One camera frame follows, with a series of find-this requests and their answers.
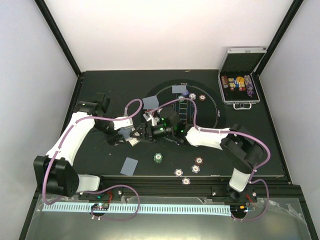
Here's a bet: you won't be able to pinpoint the white playing card box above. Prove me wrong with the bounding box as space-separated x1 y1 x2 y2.
128 138 140 147

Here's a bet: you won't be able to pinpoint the green poker chip stack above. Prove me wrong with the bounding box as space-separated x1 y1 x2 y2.
153 152 163 164

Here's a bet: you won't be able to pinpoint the stray card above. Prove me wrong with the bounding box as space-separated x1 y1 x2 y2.
120 157 138 176

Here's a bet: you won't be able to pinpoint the green poker chips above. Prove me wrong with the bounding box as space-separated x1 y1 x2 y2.
178 95 184 102

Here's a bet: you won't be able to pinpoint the blue chips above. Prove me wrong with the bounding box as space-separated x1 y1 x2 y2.
189 93 196 100

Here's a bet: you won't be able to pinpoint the brown poker chip stack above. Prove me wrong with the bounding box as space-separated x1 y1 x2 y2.
194 157 204 165

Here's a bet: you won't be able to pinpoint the blue chip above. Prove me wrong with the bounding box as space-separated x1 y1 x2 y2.
191 164 200 174
182 177 191 185
174 168 183 177

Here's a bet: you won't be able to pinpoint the blue playing card deck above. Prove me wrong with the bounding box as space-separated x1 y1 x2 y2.
118 127 133 142

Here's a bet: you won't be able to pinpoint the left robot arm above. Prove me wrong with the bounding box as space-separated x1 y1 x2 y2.
33 93 133 200

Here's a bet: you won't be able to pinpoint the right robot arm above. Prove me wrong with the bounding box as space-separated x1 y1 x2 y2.
130 107 271 202

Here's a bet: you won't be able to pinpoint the round black poker mat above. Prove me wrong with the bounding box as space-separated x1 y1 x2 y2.
145 79 226 153

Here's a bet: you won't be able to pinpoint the brown chips row in case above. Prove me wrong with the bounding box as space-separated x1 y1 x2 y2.
220 75 230 88

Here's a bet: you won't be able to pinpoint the aluminium poker case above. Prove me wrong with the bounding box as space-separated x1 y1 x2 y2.
218 46 267 111

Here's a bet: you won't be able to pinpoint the yellow button in case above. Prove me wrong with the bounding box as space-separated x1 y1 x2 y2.
236 76 245 84

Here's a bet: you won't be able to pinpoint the purple chips row in case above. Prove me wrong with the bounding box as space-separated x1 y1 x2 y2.
244 75 254 98

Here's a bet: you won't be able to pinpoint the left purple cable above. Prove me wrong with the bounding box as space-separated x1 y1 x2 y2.
42 98 144 222

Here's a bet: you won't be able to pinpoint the purple cable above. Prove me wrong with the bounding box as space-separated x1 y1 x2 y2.
149 97 272 223
42 98 144 222

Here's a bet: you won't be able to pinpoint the blue chip on rail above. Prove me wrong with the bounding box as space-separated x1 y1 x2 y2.
182 177 191 185

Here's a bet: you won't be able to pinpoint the white slotted cable duct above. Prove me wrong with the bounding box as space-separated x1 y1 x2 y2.
42 202 231 217

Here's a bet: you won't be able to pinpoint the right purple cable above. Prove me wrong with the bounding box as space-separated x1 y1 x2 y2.
149 97 272 223

